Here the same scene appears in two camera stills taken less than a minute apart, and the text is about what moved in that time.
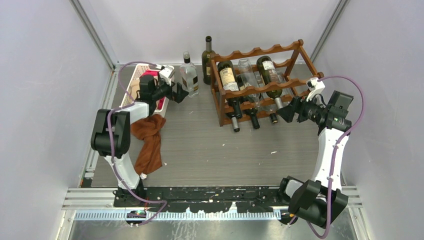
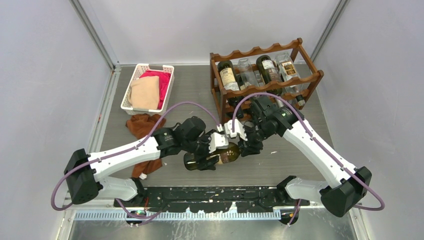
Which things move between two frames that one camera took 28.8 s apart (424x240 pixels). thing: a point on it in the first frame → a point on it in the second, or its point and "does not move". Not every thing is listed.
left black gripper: x=180 y=94 → x=201 y=160
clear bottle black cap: x=189 y=75 → x=287 y=70
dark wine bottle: x=269 y=75 does not move
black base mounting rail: x=252 y=199 does not move
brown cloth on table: x=149 y=157 does not move
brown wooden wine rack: x=253 y=84 does not move
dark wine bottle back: x=206 y=61 → x=226 y=154
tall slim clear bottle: x=249 y=80 does not move
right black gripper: x=288 y=112 → x=250 y=147
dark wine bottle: x=227 y=76 does not move
